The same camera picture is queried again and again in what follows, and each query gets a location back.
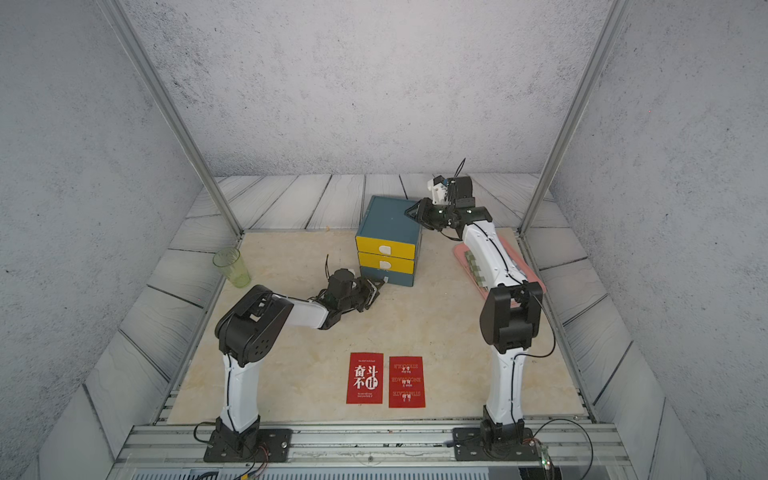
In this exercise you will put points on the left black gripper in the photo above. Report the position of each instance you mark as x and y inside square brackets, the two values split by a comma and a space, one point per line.
[369, 289]

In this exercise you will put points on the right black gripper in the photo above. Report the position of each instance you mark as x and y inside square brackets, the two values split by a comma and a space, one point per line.
[422, 215]

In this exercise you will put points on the yellow drawer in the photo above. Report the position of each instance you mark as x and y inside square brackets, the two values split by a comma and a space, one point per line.
[387, 263]
[387, 248]

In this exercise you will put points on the teal drawer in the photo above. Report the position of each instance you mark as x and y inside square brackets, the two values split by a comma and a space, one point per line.
[391, 277]

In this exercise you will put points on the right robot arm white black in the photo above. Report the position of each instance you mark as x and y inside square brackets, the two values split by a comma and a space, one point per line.
[510, 317]

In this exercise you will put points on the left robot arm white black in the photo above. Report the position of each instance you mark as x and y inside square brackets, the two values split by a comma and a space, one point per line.
[250, 329]

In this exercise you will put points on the teal drawer cabinet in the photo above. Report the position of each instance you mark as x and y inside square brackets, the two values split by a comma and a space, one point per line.
[385, 219]

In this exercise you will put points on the pink tray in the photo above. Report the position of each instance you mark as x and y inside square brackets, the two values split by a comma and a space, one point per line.
[468, 263]

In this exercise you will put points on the green checkered cloth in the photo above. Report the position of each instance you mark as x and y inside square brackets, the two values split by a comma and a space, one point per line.
[502, 270]

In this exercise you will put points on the green transparent plastic cup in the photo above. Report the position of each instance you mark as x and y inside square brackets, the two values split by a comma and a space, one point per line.
[230, 264]

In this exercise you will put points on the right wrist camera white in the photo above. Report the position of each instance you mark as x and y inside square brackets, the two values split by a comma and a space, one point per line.
[438, 190]

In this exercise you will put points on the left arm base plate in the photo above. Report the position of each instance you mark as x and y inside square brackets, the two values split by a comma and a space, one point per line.
[258, 445]

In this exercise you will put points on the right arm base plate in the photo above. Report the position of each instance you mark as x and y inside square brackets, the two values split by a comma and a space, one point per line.
[471, 444]

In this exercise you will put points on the aluminium front rail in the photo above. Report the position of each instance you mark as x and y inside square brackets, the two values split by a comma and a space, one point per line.
[403, 450]

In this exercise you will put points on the right aluminium frame post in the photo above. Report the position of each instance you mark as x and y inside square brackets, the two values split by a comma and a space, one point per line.
[595, 65]

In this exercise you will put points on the aluminium frame post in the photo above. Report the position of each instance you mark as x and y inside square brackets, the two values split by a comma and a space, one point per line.
[595, 65]
[133, 47]

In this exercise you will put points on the left aluminium frame post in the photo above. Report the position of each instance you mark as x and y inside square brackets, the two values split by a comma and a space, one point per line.
[133, 47]

